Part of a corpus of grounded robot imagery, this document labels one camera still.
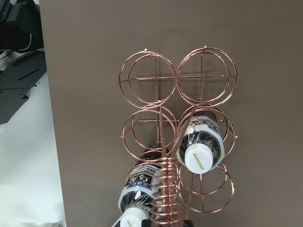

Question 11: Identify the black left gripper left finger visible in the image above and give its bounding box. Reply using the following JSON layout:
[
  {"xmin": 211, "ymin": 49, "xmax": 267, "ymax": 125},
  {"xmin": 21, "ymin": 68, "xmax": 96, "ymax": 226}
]
[{"xmin": 141, "ymin": 219, "xmax": 154, "ymax": 227}]

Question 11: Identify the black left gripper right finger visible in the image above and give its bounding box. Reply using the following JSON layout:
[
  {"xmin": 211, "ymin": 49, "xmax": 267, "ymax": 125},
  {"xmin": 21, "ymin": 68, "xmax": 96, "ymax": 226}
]
[{"xmin": 183, "ymin": 219, "xmax": 194, "ymax": 227}]

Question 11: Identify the copper wire bottle basket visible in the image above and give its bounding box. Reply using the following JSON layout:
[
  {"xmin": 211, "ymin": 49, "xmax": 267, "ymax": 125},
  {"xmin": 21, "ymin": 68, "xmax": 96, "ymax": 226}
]
[{"xmin": 118, "ymin": 46, "xmax": 238, "ymax": 227}]

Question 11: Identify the tea bottle middle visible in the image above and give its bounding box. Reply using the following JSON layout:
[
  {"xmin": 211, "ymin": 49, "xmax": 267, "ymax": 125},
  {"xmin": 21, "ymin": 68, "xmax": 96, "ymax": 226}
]
[{"xmin": 117, "ymin": 151, "xmax": 171, "ymax": 227}]

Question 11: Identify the tea bottle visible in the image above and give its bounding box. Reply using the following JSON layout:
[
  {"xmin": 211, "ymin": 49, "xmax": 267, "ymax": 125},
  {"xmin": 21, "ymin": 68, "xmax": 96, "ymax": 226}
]
[
  {"xmin": 117, "ymin": 151, "xmax": 171, "ymax": 227},
  {"xmin": 177, "ymin": 111, "xmax": 225, "ymax": 174}
]

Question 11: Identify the tea bottle rear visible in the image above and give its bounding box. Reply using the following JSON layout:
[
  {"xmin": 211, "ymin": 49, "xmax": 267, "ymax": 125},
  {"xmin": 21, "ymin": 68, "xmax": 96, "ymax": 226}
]
[{"xmin": 177, "ymin": 111, "xmax": 225, "ymax": 174}]

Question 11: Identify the black equipment case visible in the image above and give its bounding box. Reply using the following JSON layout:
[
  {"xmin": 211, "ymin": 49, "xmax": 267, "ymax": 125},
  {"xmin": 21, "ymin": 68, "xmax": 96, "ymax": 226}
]
[{"xmin": 0, "ymin": 0, "xmax": 47, "ymax": 124}]

